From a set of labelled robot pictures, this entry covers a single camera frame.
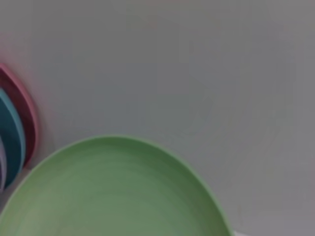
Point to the maroon red plate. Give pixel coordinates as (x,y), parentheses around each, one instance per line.
(27,123)

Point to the light green plate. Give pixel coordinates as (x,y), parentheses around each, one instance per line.
(110,191)

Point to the grey lavender plate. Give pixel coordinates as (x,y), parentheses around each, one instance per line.
(1,167)

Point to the teal blue plate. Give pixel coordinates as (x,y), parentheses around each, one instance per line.
(12,147)

